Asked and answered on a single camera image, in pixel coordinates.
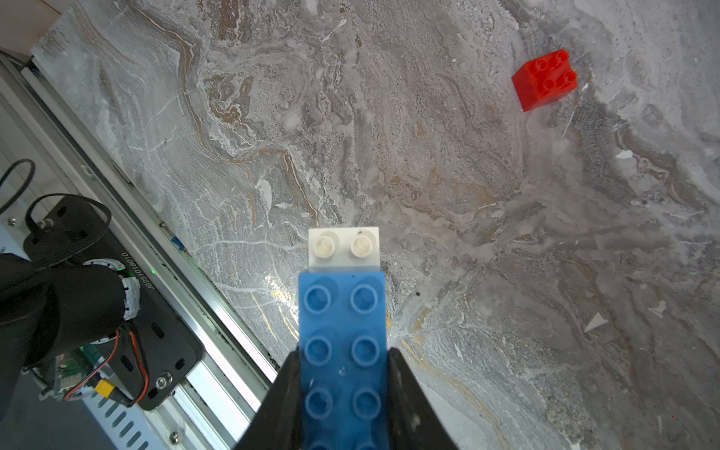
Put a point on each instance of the red square lego brick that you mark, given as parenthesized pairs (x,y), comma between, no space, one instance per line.
(545,80)

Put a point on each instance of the aluminium mounting rail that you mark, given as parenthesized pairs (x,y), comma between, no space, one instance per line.
(209,375)

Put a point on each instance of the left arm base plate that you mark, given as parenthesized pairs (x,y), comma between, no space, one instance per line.
(153,350)

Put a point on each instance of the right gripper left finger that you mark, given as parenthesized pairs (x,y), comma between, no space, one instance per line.
(278,422)

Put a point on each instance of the white long lego brick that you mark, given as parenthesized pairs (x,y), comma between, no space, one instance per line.
(349,249)

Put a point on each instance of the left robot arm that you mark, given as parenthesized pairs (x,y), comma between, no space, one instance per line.
(51,312)

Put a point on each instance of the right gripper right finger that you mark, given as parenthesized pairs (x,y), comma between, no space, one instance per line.
(412,422)

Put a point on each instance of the light blue long lego brick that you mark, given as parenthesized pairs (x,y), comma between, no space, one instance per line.
(343,349)

